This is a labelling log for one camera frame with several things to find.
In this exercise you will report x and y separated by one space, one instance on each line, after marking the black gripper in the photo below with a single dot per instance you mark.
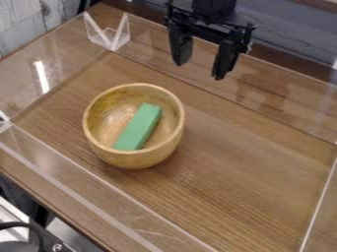
212 20

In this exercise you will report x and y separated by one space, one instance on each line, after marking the brown wooden bowl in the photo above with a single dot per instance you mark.
109 114

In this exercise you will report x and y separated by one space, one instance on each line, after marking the green rectangular block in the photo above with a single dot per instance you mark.
139 128

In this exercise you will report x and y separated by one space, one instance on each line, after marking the black metal table frame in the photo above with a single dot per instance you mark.
23 222

